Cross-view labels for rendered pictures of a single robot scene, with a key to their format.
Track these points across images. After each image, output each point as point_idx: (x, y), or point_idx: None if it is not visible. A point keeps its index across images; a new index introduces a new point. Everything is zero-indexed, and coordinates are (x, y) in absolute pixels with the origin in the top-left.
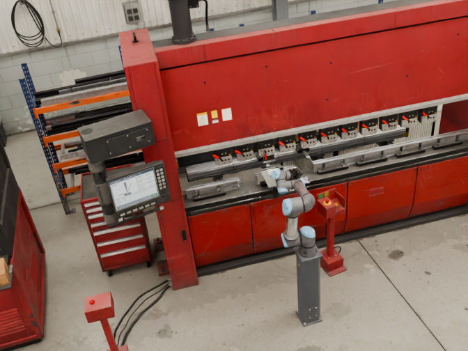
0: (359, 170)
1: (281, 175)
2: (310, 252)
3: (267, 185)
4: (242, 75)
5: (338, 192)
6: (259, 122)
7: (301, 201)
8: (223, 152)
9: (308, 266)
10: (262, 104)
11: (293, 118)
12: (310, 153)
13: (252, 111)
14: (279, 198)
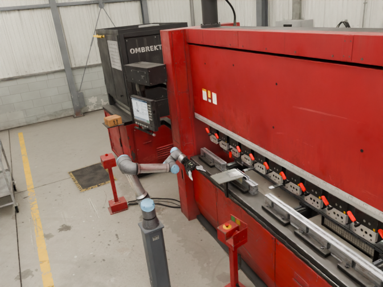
0: (285, 236)
1: (172, 152)
2: (142, 222)
3: (212, 175)
4: (220, 66)
5: (268, 242)
6: (229, 118)
7: (121, 160)
8: (213, 131)
9: (142, 233)
10: (231, 101)
11: (249, 131)
12: (294, 194)
13: (226, 105)
14: (229, 200)
